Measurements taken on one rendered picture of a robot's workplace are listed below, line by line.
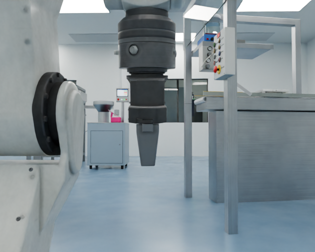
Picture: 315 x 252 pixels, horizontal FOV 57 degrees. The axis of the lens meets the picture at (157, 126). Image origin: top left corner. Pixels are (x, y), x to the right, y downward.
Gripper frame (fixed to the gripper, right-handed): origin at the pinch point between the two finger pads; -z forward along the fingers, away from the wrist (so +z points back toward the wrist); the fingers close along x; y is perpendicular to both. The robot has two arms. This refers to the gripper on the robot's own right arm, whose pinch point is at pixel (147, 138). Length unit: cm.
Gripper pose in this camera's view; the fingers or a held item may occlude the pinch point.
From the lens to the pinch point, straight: 46.9
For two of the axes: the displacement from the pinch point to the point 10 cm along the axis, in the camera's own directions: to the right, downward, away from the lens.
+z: 0.0, -9.9, -1.5
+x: -0.4, -1.5, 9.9
